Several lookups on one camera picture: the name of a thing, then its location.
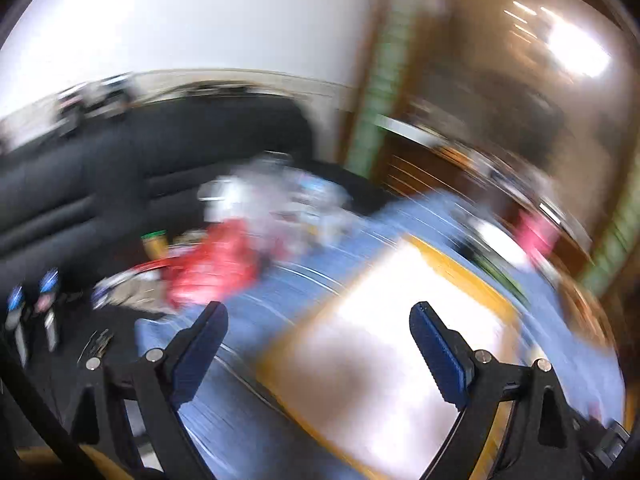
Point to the pink knitted cup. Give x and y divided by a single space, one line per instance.
535 234

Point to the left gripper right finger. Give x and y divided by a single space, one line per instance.
474 382

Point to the white tray with yellow tape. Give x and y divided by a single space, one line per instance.
349 372

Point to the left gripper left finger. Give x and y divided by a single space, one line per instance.
164 379

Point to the red plastic bag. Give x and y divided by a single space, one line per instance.
222 264

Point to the wooden cabinet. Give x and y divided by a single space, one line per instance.
416 161

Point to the black sofa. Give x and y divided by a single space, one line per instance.
80 205

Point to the blue plaid tablecloth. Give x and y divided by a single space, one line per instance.
242 431

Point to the clear plastic bag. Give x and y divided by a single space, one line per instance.
282 210

